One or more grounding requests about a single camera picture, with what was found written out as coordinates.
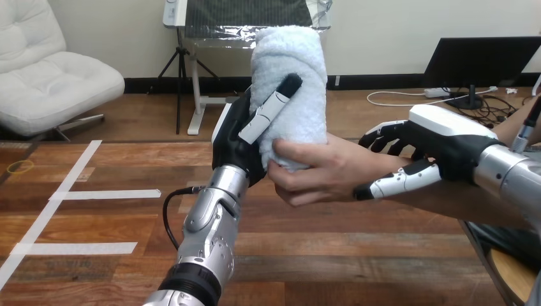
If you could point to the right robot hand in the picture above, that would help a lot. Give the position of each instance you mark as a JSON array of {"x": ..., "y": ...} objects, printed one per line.
[{"x": 452, "y": 143}]

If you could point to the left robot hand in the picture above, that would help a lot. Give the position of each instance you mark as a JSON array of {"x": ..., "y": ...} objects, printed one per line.
[{"x": 230, "y": 139}]

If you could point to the person's hand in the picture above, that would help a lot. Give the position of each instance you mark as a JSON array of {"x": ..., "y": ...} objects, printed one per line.
[{"x": 329, "y": 173}]

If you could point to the white towel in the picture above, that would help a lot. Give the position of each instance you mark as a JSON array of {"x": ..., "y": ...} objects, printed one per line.
[{"x": 291, "y": 55}]

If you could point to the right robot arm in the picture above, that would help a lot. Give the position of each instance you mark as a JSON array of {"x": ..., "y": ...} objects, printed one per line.
[{"x": 507, "y": 173}]

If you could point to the person's forearm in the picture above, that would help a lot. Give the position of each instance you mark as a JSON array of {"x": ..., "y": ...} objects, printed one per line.
[{"x": 444, "y": 198}]

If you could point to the white power strip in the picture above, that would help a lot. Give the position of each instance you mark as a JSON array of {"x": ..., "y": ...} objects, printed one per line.
[{"x": 435, "y": 92}]

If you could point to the dark screen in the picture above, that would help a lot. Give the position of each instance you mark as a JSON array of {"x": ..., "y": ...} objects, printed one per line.
[{"x": 477, "y": 59}]

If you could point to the black tripod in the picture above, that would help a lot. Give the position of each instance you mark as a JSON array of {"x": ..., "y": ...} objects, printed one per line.
[{"x": 180, "y": 63}]

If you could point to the foil sheet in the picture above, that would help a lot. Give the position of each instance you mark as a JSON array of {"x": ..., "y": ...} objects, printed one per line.
[{"x": 236, "y": 29}]

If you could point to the round wooden stool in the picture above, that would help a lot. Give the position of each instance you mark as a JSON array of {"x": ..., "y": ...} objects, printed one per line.
[{"x": 513, "y": 274}]

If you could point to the white cushioned chair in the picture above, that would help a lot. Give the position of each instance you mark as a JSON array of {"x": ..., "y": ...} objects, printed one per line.
[{"x": 46, "y": 76}]

